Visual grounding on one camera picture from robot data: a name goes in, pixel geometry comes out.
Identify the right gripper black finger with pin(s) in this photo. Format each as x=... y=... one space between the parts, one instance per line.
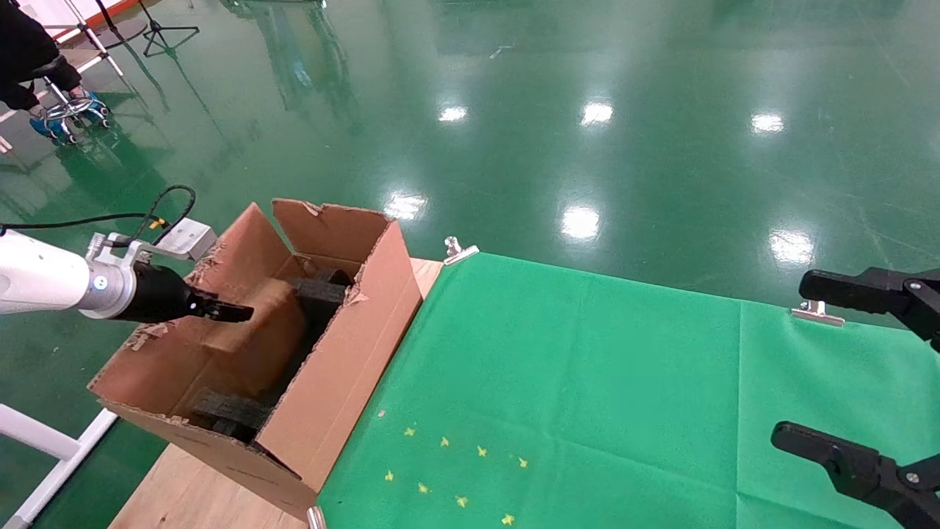
x=859 y=470
x=844 y=288

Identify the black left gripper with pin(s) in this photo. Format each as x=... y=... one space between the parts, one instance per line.
x=158 y=294

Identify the small brown cardboard box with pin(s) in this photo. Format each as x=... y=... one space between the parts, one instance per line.
x=253 y=330

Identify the large open cardboard carton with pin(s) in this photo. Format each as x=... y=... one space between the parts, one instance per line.
x=345 y=353

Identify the black foam block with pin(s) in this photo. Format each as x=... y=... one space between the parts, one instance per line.
x=231 y=411
x=323 y=290

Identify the green tablecloth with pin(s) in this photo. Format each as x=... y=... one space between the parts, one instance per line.
x=624 y=404

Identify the black tripod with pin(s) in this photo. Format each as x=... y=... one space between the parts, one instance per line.
x=154 y=26

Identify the black round base stand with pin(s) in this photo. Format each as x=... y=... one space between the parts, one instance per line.
x=125 y=33

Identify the silver stand pole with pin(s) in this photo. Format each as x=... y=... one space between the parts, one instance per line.
x=97 y=40

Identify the person in black clothes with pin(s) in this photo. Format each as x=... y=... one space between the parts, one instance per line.
x=22 y=44

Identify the white panel orange trim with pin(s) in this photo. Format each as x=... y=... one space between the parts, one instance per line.
x=51 y=11

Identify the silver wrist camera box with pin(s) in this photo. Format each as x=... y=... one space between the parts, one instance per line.
x=187 y=239

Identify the white pipe frame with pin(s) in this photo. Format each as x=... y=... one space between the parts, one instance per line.
x=37 y=433

